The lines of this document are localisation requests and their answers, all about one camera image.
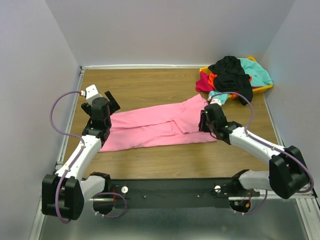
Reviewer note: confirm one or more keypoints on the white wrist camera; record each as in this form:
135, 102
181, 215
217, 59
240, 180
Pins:
92, 93
213, 100

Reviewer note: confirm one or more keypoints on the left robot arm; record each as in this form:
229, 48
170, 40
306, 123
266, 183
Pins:
64, 193

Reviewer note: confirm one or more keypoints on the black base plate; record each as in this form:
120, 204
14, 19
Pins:
172, 193

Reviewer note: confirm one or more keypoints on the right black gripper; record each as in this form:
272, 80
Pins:
202, 124

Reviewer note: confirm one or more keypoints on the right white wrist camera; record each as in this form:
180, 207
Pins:
213, 100

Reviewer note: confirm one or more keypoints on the pink t shirt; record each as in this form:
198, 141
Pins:
161, 125

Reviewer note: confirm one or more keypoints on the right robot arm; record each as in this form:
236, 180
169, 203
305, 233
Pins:
287, 173

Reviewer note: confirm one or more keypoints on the teal t shirt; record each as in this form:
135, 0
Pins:
238, 75

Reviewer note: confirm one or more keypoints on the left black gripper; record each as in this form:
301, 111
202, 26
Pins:
113, 105

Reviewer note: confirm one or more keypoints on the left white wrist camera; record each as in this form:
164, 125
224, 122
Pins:
92, 93

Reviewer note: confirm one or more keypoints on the black t shirt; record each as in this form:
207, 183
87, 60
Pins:
226, 65

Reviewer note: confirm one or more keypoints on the magenta t shirt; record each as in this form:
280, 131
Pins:
205, 83

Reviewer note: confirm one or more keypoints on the yellow plastic bin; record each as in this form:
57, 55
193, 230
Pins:
260, 79

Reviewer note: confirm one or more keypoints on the orange t shirt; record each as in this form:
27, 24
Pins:
238, 83

